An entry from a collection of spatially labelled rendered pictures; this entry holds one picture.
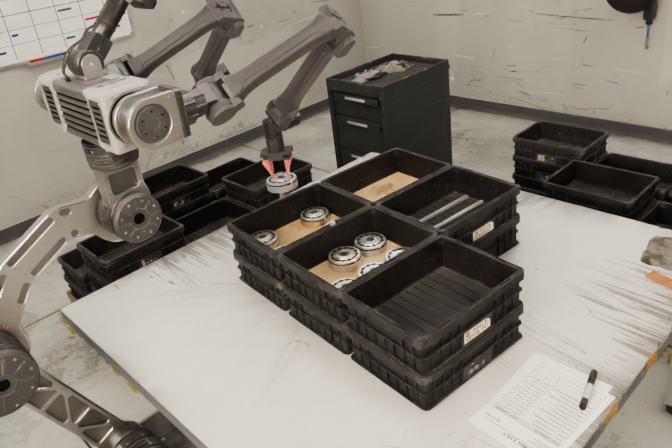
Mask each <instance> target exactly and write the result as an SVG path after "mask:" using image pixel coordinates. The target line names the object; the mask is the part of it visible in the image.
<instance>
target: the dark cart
mask: <svg viewBox="0 0 672 448"><path fill-rule="evenodd" d="M395 60H396V61H398V62H400V61H401V60H404V61H406V62H408V63H411V64H413V66H412V67H410V68H408V69H405V72H395V73H388V74H383V75H381V77H380V78H377V79H373V80H369V81H366V82H363V83H357V82H351V81H352V80H354V79H356V77H355V74H356V73H360V74H362V73H363V71H362V70H363V69H366V70H367V72H368V71H369V70H370V69H372V70H373V71H374V70H375V69H376V68H377V67H380V65H381V64H382V65H383V64H384V63H385V62H388V63H390V62H392V61H395ZM326 85H327V92H328V100H329V107H330V115H331V123H332V131H333V139H334V146H335V154H336V162H337V169H338V168H340V167H342V166H344V165H346V164H348V163H350V162H352V161H354V160H356V159H358V158H360V157H362V156H364V155H366V154H368V153H370V152H376V153H380V154H381V153H384V152H386V151H388V150H390V149H393V148H401V149H404V150H408V151H411V152H414V153H417V154H421V155H424V156H427V157H430V158H434V159H437V160H440V161H444V162H447V163H450V164H451V166H453V163H452V138H451V113H450V88H449V60H448V59H441V58H432V57H423V56H414V55H405V54H396V53H391V54H389V55H386V56H383V57H381V58H378V59H375V60H373V61H370V62H367V63H365V64H362V65H359V66H357V67H354V68H351V69H349V70H346V71H343V72H341V73H338V74H335V75H333V76H330V77H328V78H326Z"/></svg>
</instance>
